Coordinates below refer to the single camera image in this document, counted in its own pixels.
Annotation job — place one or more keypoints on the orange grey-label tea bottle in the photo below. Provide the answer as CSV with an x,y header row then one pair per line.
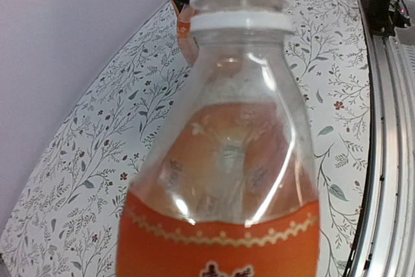
x,y
186,42

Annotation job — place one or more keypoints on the slim red-label tea bottle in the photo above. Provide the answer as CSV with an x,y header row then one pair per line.
x,y
228,187

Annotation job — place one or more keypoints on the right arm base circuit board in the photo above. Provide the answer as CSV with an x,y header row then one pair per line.
x,y
401,15

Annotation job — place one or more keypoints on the floral patterned table mat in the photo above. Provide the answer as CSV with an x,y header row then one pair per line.
x,y
65,221

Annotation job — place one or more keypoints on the front aluminium rail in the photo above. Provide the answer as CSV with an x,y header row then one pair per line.
x,y
384,240

